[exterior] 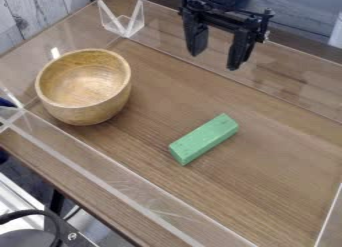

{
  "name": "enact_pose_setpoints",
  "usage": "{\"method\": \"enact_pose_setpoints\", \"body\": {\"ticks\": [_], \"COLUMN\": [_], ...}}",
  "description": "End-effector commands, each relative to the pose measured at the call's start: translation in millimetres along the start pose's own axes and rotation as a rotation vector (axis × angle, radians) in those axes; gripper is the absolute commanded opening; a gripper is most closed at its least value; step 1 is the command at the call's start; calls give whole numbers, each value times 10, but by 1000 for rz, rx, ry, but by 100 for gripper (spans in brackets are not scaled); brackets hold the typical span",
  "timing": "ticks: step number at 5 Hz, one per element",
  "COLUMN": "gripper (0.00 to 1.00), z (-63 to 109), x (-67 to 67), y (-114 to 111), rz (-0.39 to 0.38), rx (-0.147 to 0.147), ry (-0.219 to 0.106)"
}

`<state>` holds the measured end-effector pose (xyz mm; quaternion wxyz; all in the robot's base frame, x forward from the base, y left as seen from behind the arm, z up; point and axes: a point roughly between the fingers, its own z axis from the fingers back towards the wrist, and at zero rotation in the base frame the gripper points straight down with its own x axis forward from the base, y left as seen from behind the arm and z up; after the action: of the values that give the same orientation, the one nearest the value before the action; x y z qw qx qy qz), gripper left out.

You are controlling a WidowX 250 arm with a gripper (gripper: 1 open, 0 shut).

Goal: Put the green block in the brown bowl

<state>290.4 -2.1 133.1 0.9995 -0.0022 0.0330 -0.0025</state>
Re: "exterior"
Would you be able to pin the green rectangular block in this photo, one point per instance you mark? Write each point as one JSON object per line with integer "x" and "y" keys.
{"x": 203, "y": 138}

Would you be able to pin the light wooden bowl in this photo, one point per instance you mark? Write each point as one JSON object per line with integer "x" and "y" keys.
{"x": 84, "y": 86}

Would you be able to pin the clear acrylic tray wall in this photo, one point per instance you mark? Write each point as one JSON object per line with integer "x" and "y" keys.
{"x": 263, "y": 190}

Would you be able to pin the black table leg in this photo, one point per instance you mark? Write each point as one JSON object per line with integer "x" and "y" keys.
{"x": 56, "y": 202}

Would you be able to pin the black metal bracket with screw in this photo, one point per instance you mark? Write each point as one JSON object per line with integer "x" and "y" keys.
{"x": 66, "y": 235}

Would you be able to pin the clear acrylic corner bracket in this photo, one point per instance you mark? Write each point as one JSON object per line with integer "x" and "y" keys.
{"x": 122, "y": 25}

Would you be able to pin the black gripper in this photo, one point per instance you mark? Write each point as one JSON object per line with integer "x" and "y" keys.
{"x": 230, "y": 16}

